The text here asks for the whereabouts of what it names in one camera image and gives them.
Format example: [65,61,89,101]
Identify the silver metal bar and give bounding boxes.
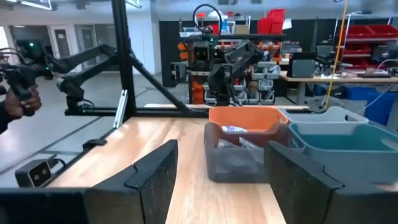
[113,89,129,129]

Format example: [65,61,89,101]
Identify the blue storage crate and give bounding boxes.
[344,86,398,126]

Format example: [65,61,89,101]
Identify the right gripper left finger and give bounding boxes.
[83,139,178,224]

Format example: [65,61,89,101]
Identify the grey translucent plastic bin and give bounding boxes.
[203,121,292,184]

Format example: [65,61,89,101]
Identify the orange plastic bin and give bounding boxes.
[208,106,290,147]

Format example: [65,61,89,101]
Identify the teal plastic bin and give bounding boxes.
[287,122,398,185]

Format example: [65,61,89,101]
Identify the white toothpaste tube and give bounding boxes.
[221,124,249,134]

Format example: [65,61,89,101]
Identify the black left wrist camera cable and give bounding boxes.
[192,3,224,35]

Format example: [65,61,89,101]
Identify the red storage bin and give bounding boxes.
[256,8,287,35]

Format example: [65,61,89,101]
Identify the metal shelf red bins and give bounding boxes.
[337,11,398,72]

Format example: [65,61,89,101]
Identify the yellow hanging cable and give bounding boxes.
[324,0,349,110]

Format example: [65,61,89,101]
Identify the black table-level camera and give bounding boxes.
[14,158,59,189]

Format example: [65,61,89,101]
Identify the grey equipment box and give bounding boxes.
[286,52,318,79]

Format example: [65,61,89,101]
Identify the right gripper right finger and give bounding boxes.
[263,140,345,224]

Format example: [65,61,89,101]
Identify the person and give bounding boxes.
[0,86,43,135]

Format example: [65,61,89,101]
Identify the orange black background robot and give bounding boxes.
[178,12,282,105]

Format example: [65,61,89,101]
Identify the light grey plastic bin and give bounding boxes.
[277,106,370,136]

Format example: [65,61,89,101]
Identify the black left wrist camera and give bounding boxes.
[192,40,211,72]

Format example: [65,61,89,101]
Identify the wooden workbench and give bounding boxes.
[279,70,398,106]

